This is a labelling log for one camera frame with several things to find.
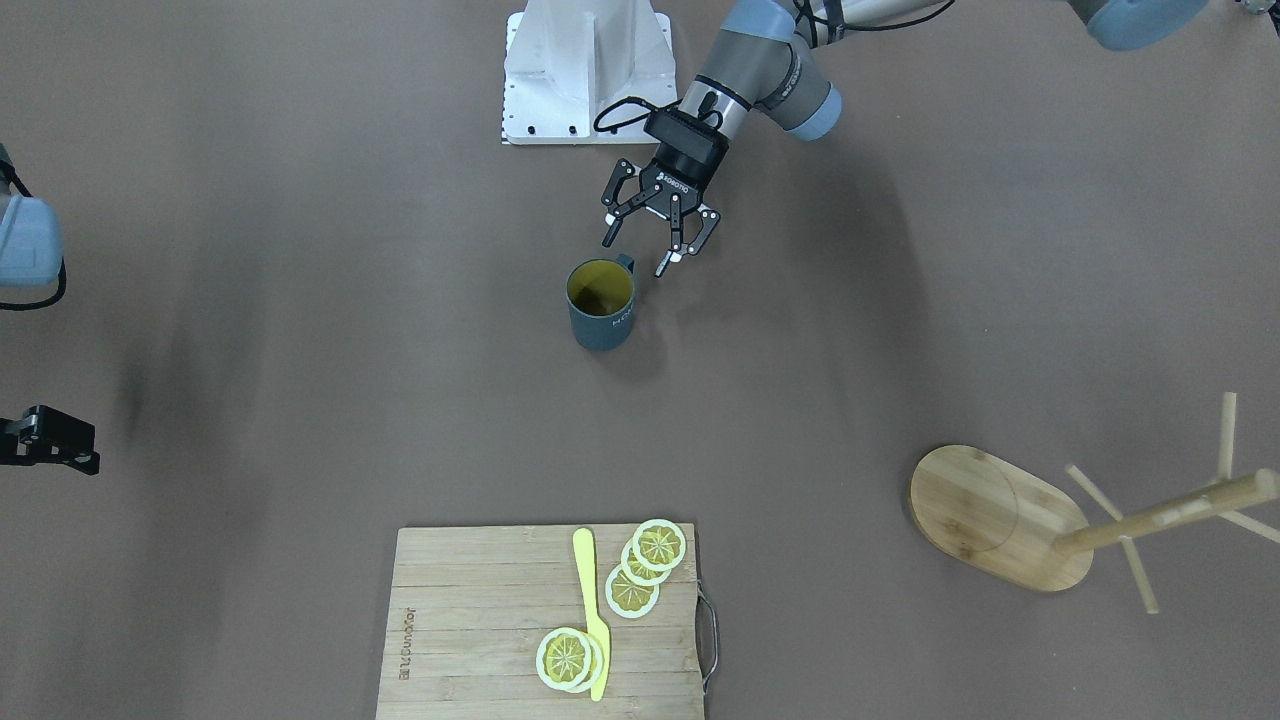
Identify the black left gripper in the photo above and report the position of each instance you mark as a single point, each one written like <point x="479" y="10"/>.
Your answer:
<point x="672" y="185"/>

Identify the dark blue cup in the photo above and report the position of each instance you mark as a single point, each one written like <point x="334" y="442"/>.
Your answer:
<point x="600" y="295"/>

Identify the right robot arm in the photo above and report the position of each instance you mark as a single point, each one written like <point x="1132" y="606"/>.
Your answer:
<point x="32" y="252"/>

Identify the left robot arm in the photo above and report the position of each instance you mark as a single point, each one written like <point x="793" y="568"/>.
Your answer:
<point x="762" y="60"/>

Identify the wooden cup storage rack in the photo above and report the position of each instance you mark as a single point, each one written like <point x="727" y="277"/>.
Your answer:
<point x="997" y="518"/>

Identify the lemon slice near edge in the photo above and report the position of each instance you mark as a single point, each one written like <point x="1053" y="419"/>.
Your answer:
<point x="659" y="545"/>

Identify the yellow plastic knife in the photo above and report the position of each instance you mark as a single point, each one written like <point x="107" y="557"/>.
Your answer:
<point x="584" y="555"/>

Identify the lemon slice middle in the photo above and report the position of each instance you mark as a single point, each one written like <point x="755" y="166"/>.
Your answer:
<point x="637" y="572"/>

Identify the lemon slice far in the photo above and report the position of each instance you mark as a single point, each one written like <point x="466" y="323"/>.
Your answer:
<point x="628" y="599"/>

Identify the wooden cutting board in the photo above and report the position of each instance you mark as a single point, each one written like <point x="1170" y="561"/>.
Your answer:
<point x="469" y="607"/>

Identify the lemon slice under knife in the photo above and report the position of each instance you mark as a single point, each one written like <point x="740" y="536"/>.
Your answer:
<point x="594" y="658"/>

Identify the lemon slice top pair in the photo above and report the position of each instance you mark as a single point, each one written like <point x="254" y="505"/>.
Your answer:
<point x="560" y="659"/>

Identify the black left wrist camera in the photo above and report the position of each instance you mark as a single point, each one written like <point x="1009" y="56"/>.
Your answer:
<point x="687" y="146"/>

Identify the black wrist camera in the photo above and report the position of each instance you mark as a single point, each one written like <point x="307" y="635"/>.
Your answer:
<point x="687" y="146"/>
<point x="45" y="435"/>

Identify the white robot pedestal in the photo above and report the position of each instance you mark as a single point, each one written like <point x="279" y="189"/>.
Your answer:
<point x="566" y="61"/>

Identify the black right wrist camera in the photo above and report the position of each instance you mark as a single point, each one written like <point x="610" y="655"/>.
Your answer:
<point x="45" y="435"/>

